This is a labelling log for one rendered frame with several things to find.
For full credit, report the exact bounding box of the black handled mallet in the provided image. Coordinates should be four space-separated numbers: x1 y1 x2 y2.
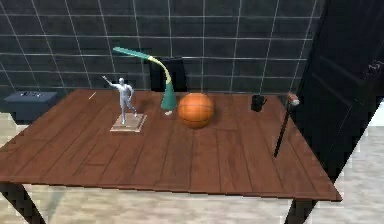
273 92 301 159

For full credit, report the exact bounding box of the silver figure statue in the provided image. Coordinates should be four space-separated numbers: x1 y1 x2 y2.
101 75 148 133

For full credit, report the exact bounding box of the orange basketball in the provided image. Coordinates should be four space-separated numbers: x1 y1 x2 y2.
177 92 215 130

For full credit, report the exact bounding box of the black room door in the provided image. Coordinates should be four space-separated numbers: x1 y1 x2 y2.
289 0 384 184

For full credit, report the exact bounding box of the green bent table lamp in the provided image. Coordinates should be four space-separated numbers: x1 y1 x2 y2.
112 46 178 117

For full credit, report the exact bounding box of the dark grey low box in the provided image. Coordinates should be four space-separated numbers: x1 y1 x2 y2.
3 90 59 126

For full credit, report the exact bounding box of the black mug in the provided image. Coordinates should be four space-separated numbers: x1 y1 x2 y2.
250 94 268 113

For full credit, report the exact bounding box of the brown wooden table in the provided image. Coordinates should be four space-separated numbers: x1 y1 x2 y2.
0 87 344 224

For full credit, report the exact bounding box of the black chair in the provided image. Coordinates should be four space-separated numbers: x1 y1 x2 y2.
148 56 189 93

